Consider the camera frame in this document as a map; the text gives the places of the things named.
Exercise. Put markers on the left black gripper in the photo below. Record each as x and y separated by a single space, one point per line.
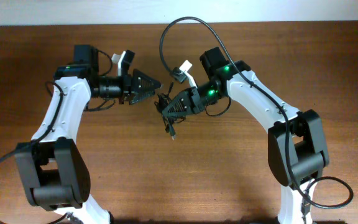
130 86

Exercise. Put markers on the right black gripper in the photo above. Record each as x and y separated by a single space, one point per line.
190 100

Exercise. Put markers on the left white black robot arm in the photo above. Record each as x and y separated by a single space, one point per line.
52 170

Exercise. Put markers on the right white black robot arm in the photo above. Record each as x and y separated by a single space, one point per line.
297 149

